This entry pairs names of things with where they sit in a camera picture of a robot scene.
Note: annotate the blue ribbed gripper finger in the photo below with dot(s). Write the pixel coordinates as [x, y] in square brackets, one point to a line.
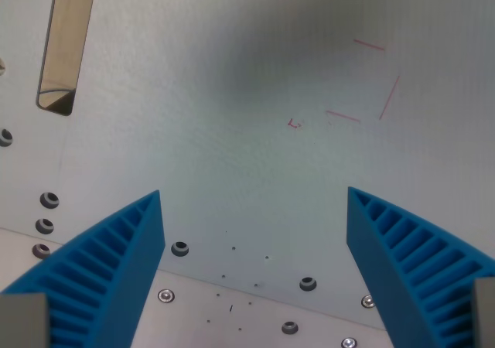
[379, 263]
[127, 255]

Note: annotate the silver pan head screw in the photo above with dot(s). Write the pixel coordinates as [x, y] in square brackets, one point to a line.
[349, 342]
[166, 295]
[367, 301]

